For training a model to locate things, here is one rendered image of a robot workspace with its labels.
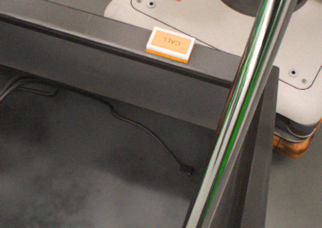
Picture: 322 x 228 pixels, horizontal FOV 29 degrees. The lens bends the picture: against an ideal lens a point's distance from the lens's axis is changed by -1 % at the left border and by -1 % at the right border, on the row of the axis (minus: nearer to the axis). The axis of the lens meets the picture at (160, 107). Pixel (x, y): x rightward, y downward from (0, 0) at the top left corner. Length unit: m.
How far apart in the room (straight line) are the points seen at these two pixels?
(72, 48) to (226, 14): 0.90
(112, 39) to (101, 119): 0.13
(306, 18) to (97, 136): 0.97
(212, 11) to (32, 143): 0.92
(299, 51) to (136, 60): 0.91
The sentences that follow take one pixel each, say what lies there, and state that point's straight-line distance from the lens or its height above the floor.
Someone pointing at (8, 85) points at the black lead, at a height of 1.02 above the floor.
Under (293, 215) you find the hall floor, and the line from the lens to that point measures 1.70.
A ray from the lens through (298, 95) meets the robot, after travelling 1.54.
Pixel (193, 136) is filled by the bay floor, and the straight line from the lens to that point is 0.81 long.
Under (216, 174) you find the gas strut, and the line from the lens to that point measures 0.18.
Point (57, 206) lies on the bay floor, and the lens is 0.78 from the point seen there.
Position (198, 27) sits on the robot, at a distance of 1.60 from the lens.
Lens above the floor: 1.55
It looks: 60 degrees down
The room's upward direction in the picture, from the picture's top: 5 degrees clockwise
